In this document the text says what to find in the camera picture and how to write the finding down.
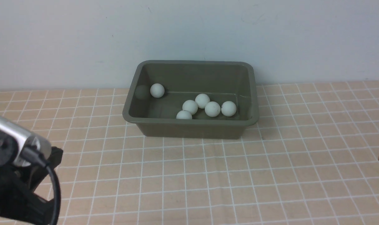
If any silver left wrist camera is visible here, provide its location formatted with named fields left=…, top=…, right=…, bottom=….
left=0, top=116, right=51, bottom=168

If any beige grid tablecloth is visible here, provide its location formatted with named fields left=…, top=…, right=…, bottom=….
left=0, top=81, right=379, bottom=225

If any black camera cable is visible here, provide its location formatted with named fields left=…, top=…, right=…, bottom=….
left=21, top=147, right=62, bottom=225

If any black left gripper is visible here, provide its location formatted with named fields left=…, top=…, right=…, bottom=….
left=0, top=147, right=64, bottom=225

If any olive green plastic bin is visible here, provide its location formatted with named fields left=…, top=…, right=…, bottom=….
left=122, top=60, right=260, bottom=139

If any white ping-pong ball with logo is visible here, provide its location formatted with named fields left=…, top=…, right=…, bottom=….
left=204, top=101, right=221, bottom=117

